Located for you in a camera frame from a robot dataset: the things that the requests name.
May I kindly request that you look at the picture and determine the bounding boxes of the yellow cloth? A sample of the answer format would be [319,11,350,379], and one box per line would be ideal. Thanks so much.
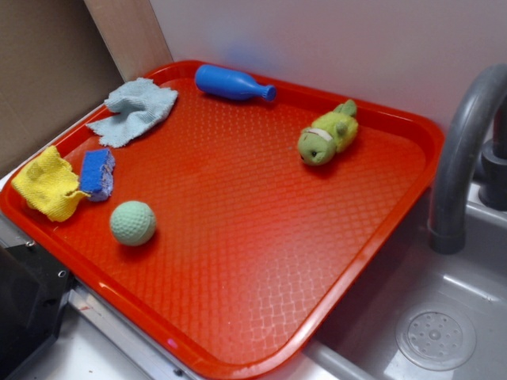
[11,146,90,222]

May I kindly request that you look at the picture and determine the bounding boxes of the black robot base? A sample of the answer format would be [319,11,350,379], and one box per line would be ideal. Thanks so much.
[1,244,73,379]

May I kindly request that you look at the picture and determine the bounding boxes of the light blue cloth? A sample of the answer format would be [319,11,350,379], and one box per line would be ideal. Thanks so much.
[87,78,178,148]

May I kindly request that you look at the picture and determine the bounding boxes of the red plastic tray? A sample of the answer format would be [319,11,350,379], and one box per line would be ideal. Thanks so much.
[1,61,444,379]

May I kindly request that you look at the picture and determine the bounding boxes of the green plush toy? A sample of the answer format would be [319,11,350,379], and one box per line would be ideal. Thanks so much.
[297,99,359,166]

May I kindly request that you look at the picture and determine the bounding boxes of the blue plastic bottle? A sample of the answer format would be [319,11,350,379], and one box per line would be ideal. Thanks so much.
[195,64,277,101]

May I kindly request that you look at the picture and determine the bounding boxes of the green rubber ball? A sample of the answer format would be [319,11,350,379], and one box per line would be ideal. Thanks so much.
[109,200,157,246]

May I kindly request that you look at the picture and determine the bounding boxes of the blue sponge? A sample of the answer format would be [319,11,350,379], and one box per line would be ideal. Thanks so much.
[79,148,116,202]

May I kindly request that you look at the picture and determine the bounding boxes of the wooden board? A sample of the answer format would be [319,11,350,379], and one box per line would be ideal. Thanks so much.
[84,0,173,82]

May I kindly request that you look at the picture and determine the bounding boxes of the grey sink basin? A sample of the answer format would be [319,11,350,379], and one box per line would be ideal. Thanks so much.
[305,197,506,379]

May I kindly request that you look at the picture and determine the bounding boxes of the grey faucet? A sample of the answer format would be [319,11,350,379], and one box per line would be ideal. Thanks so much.
[428,63,506,254]

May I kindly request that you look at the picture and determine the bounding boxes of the brown cardboard panel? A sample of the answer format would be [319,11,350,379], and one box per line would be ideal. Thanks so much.
[1,1,123,175]

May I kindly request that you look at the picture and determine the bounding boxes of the sink drain strainer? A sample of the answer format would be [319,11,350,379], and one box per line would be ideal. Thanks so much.
[395,302,476,371]

